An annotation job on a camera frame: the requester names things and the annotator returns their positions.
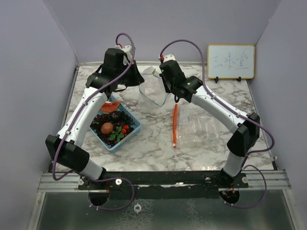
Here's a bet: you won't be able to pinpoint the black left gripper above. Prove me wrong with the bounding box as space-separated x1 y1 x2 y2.
115 59 144 86

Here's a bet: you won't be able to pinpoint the clear bag blue zipper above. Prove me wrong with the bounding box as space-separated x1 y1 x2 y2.
138 66 174 115

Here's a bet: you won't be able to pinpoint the watermelon slice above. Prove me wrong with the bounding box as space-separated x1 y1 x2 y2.
99 101 120 113

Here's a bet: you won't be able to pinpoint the dark purple plum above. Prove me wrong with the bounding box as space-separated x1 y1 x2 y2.
109 111 122 122

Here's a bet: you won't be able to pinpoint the dark grape bunch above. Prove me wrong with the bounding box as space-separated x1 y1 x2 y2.
90 112 134 147

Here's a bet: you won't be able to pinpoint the cherry tomatoes with green leaves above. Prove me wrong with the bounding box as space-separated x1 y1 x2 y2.
109 125 129 142

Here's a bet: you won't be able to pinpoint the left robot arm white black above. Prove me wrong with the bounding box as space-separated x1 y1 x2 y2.
45 45 144 189

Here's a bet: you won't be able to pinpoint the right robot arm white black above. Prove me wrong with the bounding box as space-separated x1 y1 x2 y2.
159 60 260 187

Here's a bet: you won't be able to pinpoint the clear bag orange zipper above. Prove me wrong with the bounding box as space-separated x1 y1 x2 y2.
172 104 220 148

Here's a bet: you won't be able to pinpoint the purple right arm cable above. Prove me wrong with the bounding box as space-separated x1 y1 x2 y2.
159 39 275 208

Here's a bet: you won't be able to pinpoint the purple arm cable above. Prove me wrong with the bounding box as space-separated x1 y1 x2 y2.
52 33 135 211
159 39 275 208

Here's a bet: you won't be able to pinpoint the small whiteboard wooden frame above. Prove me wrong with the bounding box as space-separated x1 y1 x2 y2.
207 44 255 80

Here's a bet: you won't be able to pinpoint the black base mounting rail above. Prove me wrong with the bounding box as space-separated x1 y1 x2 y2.
78 171 248 200

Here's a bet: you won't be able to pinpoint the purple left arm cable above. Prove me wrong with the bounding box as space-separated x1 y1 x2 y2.
52 33 135 211

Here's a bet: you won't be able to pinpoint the aluminium frame rail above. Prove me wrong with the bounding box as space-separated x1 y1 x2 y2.
38 170 292 193

